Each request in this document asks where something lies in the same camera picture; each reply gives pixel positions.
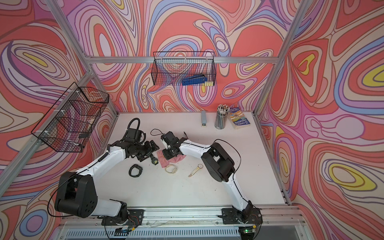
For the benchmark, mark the blue stapler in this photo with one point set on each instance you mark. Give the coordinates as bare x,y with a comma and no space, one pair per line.
194,80

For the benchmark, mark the beige strap yellow dial watch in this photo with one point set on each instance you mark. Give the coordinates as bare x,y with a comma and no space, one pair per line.
199,167

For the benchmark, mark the small black looped watch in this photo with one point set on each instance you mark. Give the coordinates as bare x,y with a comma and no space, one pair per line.
135,171

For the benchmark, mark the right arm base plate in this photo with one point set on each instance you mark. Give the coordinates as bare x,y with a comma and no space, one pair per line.
231,216

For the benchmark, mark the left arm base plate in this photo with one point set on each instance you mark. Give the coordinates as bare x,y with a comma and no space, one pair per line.
130,217

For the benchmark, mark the colourful book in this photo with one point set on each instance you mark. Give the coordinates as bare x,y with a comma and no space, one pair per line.
238,119

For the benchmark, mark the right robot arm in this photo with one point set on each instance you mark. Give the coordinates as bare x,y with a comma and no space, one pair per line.
220,166

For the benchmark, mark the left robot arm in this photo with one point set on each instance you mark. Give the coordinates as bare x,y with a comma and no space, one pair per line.
77,195

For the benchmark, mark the black wire basket back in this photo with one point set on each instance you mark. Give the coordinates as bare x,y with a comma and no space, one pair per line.
170,67

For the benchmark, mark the black wire basket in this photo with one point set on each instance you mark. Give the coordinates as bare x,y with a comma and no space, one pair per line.
69,123
170,67

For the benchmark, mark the metal pencil cup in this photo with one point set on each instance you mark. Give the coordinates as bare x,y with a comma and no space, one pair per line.
222,113

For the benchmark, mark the black wire basket left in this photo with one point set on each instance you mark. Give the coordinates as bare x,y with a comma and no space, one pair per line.
69,123

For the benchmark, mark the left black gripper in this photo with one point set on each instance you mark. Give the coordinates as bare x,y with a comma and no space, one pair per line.
149,149

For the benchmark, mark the beige looped watch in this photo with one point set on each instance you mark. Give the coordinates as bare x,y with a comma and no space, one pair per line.
171,169

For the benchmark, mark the pink cloth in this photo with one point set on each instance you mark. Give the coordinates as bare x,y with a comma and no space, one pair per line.
164,162

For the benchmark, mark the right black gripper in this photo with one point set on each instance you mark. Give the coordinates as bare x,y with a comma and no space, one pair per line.
166,154

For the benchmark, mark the grey stapler on table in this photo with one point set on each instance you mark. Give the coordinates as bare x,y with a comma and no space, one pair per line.
203,119

